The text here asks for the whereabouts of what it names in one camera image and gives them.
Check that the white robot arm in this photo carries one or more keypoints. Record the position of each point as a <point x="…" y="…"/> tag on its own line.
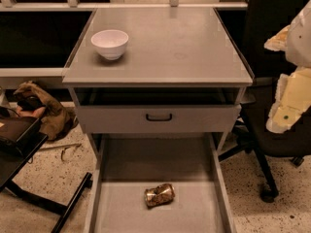
<point x="298" y="50"/>

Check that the black box on table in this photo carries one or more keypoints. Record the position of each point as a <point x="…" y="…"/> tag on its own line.
<point x="16" y="131"/>

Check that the open grey middle drawer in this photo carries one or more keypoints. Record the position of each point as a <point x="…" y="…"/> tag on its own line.
<point x="126" y="167"/>

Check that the white ceramic bowl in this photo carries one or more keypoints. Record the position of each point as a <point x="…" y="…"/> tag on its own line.
<point x="110" y="44"/>

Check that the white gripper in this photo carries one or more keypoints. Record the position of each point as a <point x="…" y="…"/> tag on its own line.
<point x="299" y="39"/>

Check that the crushed orange soda can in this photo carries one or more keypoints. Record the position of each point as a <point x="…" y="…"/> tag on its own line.
<point x="162" y="194"/>

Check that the closed grey top drawer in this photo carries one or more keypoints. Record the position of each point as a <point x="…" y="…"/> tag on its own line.
<point x="131" y="119"/>

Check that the black office chair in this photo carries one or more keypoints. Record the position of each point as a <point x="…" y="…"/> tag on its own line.
<point x="263" y="20"/>

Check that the black drawer handle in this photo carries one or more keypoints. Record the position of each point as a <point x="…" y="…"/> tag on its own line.
<point x="154" y="118"/>

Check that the black side table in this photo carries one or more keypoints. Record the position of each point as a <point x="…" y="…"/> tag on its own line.
<point x="54" y="173"/>

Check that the grey drawer cabinet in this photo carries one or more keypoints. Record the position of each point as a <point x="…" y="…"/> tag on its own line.
<point x="174" y="57"/>

